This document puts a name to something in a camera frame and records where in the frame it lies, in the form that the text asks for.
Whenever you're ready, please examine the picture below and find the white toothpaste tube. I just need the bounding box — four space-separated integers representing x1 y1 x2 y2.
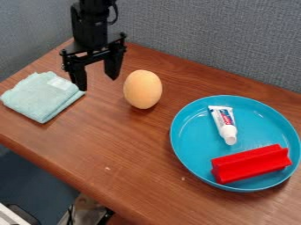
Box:
209 105 239 146

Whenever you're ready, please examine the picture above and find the blue round plate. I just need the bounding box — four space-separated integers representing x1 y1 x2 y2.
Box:
170 95 301 192

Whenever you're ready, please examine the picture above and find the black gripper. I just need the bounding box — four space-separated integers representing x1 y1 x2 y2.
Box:
61 2 128 91

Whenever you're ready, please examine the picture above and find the orange egg-shaped object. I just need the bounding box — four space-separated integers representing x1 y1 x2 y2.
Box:
124 69 162 109

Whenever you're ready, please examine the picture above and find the light green folded cloth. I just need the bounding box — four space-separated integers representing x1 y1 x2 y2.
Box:
0 71 85 124

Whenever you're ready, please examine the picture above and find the grey bag under table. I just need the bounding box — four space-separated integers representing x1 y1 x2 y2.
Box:
58 193 114 225

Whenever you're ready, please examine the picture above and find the white object bottom left corner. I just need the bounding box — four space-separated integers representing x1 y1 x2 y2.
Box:
0 203 30 225

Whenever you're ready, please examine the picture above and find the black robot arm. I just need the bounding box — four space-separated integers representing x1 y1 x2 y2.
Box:
61 0 128 91

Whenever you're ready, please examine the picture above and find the red plastic block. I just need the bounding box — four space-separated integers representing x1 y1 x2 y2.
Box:
211 144 293 185

